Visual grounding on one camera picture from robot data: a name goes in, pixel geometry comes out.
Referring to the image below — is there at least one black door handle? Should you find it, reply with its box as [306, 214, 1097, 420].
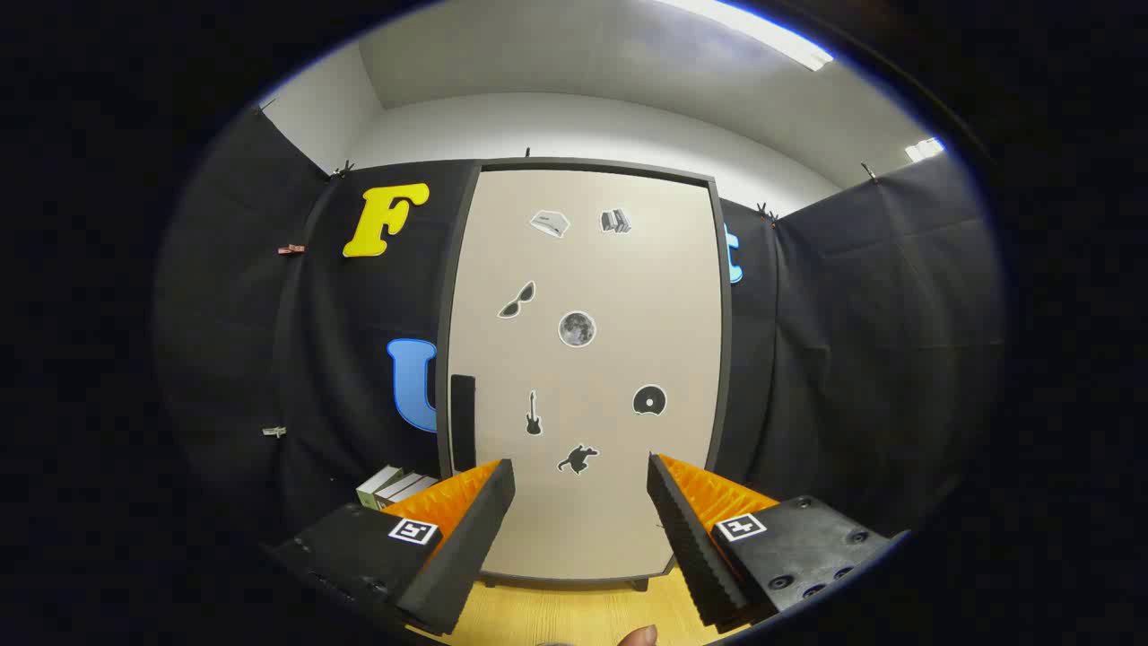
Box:
[450, 374, 476, 474]

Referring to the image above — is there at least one green book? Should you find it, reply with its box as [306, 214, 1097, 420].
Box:
[357, 465, 404, 511]

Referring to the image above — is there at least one grey cabinet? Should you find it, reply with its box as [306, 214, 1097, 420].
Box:
[436, 157, 733, 593]

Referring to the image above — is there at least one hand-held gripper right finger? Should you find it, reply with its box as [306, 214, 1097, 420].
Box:
[646, 452, 911, 629]

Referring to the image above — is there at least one long ceiling light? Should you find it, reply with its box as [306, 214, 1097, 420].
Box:
[655, 0, 835, 73]

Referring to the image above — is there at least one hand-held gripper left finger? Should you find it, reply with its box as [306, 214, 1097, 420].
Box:
[269, 458, 517, 636]

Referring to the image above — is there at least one black backdrop cloth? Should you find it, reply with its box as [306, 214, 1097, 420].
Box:
[152, 108, 1005, 548]

